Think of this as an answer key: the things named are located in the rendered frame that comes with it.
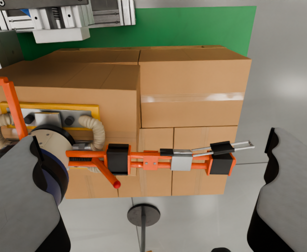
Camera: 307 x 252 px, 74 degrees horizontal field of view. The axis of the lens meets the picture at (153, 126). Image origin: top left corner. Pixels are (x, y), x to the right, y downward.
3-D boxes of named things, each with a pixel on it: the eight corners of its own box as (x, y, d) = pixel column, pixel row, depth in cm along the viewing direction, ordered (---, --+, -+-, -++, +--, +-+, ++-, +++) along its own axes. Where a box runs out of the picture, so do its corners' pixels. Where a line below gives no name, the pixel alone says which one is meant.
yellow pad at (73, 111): (9, 125, 76) (1, 132, 72) (1, 101, 71) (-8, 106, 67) (101, 128, 78) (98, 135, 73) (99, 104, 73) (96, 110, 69)
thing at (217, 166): (203, 166, 75) (206, 175, 70) (206, 150, 71) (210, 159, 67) (225, 166, 75) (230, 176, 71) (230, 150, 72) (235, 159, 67)
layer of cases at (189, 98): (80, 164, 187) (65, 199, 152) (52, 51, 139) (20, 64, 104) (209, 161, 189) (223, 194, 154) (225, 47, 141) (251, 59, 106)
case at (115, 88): (40, 128, 122) (-3, 174, 87) (22, 60, 103) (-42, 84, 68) (139, 130, 125) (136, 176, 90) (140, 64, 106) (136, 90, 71)
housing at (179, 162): (169, 163, 74) (170, 171, 70) (170, 147, 71) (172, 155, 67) (188, 163, 74) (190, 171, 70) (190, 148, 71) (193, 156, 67)
